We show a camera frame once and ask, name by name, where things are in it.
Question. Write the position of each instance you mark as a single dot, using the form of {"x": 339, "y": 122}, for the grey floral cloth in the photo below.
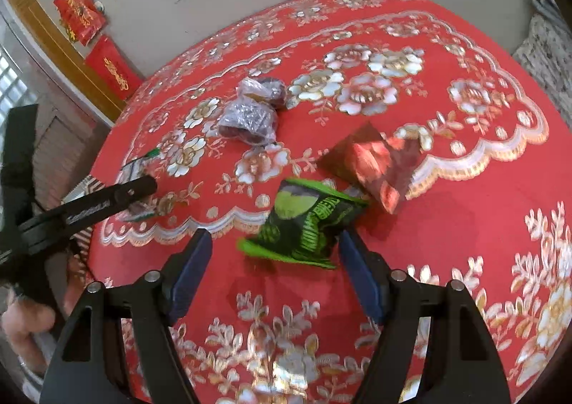
{"x": 545, "y": 51}

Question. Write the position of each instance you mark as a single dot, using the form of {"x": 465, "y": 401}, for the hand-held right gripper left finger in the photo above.
{"x": 192, "y": 272}

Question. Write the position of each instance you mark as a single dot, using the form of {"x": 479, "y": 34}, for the glass block window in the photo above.
{"x": 11, "y": 82}

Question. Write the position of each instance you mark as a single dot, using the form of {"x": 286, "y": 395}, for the brown striped snack packet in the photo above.
{"x": 89, "y": 187}

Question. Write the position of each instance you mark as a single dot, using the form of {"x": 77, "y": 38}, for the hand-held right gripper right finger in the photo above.
{"x": 362, "y": 279}

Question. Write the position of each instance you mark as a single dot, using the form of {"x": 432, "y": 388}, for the wooden door frame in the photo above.
{"x": 44, "y": 33}

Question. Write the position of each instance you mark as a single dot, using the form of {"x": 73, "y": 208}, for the bright green foil snack packet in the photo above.
{"x": 304, "y": 220}

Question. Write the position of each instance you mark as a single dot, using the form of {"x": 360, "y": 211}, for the red foil snack packet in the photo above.
{"x": 375, "y": 158}

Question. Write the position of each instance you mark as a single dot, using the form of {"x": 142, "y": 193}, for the dark green snack packet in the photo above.
{"x": 134, "y": 169}

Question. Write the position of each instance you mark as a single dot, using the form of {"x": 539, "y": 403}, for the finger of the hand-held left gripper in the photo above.
{"x": 102, "y": 203}

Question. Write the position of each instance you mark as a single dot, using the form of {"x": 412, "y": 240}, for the person's left hand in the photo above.
{"x": 27, "y": 328}

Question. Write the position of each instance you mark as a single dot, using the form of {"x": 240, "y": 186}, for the purple snack in clear wrapper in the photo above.
{"x": 268, "y": 89}
{"x": 245, "y": 118}

